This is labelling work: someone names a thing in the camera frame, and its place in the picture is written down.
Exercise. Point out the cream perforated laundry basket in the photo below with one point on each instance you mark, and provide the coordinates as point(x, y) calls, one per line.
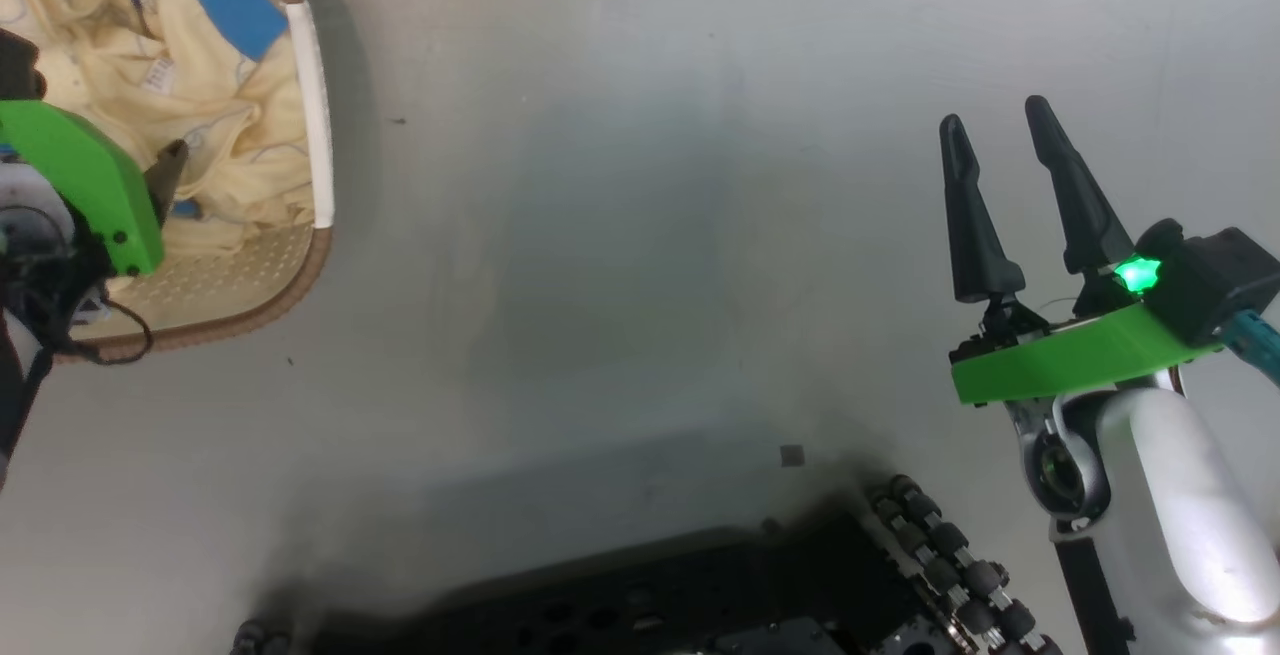
point(230, 280)

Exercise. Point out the small dark square floor tag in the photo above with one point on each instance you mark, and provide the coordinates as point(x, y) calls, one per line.
point(792, 456)

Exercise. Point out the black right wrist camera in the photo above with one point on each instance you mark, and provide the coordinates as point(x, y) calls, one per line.
point(1215, 280)

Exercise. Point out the black wheeled robot base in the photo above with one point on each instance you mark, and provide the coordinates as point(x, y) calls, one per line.
point(700, 595)

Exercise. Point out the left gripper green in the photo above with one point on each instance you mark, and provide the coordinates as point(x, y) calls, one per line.
point(90, 175)

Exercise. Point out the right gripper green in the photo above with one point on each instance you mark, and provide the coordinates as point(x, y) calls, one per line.
point(1080, 360)

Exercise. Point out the cream garment with blue trim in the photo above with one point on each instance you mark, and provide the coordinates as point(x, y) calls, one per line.
point(240, 125)

